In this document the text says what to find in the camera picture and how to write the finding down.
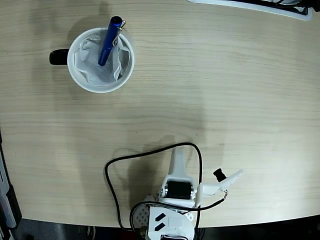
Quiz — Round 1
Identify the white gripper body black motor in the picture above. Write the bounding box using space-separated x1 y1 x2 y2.
156 176 201 208

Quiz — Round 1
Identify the blue metal pen gold clip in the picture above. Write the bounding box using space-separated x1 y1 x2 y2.
97 15 127 67

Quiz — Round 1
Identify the crumpled white tissue paper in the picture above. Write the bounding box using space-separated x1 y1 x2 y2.
74 29 131 87

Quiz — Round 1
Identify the small black gripper camera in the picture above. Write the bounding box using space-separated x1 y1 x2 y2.
212 168 227 183

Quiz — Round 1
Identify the long black looping cable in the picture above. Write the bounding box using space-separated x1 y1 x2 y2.
104 142 203 231

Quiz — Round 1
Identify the white mug black handle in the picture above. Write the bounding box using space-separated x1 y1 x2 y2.
48 27 136 94

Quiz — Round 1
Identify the grey metal bracket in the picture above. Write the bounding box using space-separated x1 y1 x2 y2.
0 129 23 240

